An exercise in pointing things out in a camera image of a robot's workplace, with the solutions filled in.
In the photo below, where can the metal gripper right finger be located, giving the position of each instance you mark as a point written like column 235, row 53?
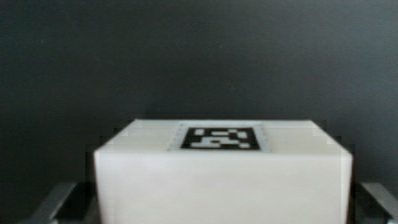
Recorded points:
column 376, row 204

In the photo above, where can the white cabinet top block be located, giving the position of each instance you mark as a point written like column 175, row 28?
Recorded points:
column 223, row 172

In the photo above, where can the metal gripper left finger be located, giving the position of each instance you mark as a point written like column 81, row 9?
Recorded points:
column 68, row 206

